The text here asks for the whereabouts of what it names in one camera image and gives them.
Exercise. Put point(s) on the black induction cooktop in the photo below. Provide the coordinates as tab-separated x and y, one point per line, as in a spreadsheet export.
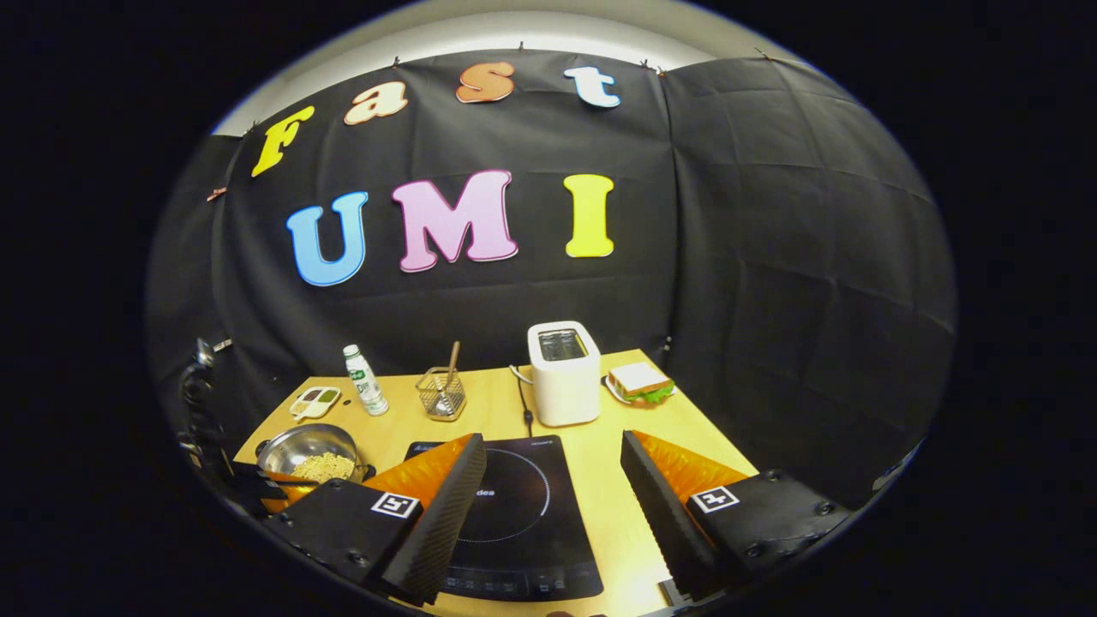
523	548

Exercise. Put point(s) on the sandwich with lettuce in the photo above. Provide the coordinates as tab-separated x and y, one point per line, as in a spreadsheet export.
638	380

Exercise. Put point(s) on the black backdrop cloth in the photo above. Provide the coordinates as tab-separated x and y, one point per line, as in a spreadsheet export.
771	257

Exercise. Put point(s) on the white toaster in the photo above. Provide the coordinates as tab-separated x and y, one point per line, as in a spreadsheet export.
566	386

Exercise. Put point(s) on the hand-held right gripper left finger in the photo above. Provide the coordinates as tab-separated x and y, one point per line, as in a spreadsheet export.
446	523

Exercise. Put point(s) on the small white plate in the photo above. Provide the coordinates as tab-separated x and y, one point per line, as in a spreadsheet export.
614	392

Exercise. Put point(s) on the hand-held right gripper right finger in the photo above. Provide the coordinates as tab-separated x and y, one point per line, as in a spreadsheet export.
664	514

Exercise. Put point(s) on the white compartment sauce dish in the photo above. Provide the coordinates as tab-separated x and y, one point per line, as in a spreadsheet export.
315	403

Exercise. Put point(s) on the white bottle with green label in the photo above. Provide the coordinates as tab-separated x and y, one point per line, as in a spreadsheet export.
367	386

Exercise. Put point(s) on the stainless steel pot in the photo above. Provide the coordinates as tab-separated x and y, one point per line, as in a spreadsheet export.
300	444

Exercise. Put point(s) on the pile of soybeans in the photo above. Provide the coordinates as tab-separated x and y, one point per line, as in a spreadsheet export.
324	468

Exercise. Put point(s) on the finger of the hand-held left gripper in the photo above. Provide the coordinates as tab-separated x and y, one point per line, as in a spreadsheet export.
257	482

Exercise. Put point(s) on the wooden stick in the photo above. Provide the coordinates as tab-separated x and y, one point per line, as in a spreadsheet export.
452	360

